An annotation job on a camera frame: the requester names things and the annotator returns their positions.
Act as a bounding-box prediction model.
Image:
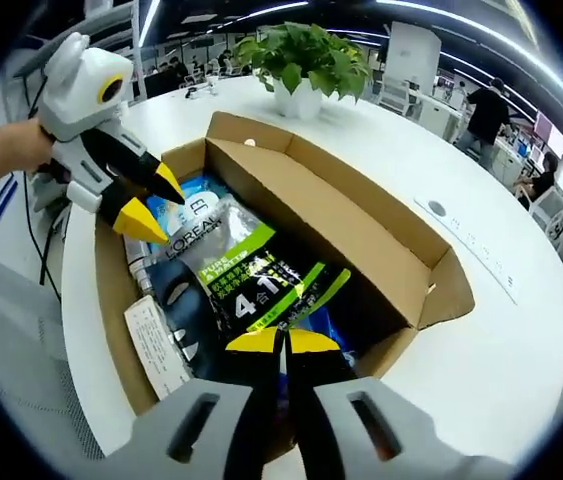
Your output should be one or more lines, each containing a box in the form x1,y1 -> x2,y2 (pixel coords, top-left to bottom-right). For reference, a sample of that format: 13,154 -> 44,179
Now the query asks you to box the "large blue wet wipes pack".
144,172 -> 225,236

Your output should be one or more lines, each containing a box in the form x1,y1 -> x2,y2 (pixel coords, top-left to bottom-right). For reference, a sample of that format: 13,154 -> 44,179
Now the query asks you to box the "pink display monitor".
533,112 -> 563,157

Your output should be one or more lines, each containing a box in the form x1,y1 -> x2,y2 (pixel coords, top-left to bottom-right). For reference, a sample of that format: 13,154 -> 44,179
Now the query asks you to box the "white medicine box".
123,294 -> 196,401

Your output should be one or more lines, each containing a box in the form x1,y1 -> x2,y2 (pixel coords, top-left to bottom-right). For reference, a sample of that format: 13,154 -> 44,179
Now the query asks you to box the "dark blue packet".
150,259 -> 235,381

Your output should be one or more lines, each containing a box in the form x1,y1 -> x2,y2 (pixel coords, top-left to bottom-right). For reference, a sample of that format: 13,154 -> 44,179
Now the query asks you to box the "small white desktop device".
183,79 -> 221,97

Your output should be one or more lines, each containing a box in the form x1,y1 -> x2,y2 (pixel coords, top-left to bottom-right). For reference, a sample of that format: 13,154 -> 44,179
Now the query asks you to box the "grey mesh office chair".
0,257 -> 107,464

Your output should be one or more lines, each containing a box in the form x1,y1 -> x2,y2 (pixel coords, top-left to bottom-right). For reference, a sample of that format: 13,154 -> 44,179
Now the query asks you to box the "person's left hand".
20,119 -> 70,184

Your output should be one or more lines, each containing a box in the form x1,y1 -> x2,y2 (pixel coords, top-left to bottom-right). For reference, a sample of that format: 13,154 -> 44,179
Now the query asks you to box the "white mesh office chair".
530,187 -> 563,236
378,79 -> 412,114

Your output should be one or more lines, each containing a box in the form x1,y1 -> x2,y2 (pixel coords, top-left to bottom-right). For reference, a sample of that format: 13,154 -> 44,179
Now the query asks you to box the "brown cardboard shoe box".
91,110 -> 476,461

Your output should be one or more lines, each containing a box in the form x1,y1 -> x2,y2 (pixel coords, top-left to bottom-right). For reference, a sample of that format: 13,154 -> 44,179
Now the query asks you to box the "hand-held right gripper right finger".
284,327 -> 517,480

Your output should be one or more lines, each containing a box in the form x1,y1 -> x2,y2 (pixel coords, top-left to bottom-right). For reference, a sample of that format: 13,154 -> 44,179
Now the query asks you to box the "potted green plant white pot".
233,22 -> 375,121

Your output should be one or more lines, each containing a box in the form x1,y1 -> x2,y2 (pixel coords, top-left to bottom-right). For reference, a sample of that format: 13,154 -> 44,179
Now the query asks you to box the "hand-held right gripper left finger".
128,327 -> 287,480

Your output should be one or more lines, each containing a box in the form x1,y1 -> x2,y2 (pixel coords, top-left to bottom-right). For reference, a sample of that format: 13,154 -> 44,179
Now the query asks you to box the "silver black green pouch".
165,199 -> 353,334

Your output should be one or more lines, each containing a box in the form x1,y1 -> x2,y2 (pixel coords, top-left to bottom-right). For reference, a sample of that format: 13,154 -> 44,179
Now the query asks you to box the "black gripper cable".
23,74 -> 65,304

